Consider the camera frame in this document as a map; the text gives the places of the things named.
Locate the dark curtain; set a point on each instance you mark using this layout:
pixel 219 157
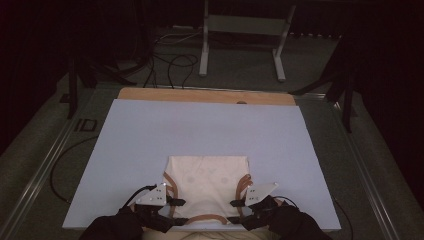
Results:
pixel 393 83
pixel 30 66

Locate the person's left hand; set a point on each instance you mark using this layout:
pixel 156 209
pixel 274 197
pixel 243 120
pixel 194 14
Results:
pixel 135 213

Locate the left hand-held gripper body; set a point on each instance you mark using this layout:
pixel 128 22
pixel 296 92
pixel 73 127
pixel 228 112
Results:
pixel 153 196

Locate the person's right hand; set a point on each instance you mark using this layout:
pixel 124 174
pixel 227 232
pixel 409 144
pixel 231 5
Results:
pixel 278 206

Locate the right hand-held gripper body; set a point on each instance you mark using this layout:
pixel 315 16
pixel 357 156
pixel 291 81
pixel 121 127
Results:
pixel 256 195

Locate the black tripod stand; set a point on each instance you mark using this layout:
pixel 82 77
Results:
pixel 72 96
pixel 348 106

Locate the white power strip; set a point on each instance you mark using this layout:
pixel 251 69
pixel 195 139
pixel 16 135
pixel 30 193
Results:
pixel 183 27

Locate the light blue table mat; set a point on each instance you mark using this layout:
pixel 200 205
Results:
pixel 200 133

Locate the white metal stand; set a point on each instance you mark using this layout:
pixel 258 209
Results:
pixel 246 25

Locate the cream baby bodysuit brown trim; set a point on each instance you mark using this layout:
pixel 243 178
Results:
pixel 208 186

